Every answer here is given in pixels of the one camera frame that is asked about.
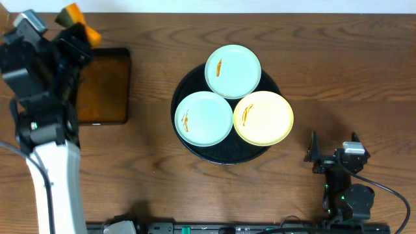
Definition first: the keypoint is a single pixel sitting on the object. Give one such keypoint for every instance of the green plate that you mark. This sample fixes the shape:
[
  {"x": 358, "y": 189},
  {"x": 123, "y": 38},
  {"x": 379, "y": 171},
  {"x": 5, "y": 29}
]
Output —
[
  {"x": 203, "y": 119},
  {"x": 232, "y": 71}
]

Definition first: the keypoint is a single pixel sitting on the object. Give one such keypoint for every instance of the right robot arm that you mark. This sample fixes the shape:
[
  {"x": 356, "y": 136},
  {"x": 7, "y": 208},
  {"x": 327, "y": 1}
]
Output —
[{"x": 343, "y": 200}]

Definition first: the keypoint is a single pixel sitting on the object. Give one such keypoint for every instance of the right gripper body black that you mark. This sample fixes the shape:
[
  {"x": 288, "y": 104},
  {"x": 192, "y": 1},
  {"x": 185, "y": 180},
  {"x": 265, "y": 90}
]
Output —
[{"x": 323, "y": 165}]

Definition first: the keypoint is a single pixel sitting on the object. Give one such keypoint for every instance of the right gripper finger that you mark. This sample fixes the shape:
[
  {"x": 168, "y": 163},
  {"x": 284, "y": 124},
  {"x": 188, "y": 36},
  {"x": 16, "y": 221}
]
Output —
[
  {"x": 313, "y": 153},
  {"x": 354, "y": 137}
]

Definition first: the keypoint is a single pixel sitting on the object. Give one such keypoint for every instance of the round black serving tray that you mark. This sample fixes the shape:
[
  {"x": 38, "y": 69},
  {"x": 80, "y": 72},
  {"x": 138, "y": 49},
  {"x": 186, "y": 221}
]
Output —
[{"x": 233, "y": 149}]

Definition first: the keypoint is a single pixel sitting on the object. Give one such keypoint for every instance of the orange green sponge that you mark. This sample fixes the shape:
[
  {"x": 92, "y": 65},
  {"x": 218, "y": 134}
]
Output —
[{"x": 71, "y": 15}]

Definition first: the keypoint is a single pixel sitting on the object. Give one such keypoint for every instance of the black rectangular water tray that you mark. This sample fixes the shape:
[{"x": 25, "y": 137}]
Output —
[{"x": 103, "y": 94}]

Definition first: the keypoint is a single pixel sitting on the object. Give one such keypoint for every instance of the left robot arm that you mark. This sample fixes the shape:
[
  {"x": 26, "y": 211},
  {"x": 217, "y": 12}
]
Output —
[{"x": 47, "y": 132}]

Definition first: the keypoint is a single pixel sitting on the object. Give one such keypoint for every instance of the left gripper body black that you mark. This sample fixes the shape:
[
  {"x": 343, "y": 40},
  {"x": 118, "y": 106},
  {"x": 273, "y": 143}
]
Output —
[{"x": 69, "y": 71}]

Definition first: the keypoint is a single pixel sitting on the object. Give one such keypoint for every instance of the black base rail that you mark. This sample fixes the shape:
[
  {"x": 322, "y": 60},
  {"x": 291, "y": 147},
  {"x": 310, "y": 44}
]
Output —
[{"x": 288, "y": 228}]

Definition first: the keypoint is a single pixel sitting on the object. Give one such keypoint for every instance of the yellow plate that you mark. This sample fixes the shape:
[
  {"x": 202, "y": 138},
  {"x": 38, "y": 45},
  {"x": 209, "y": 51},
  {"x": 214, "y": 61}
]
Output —
[{"x": 263, "y": 118}]

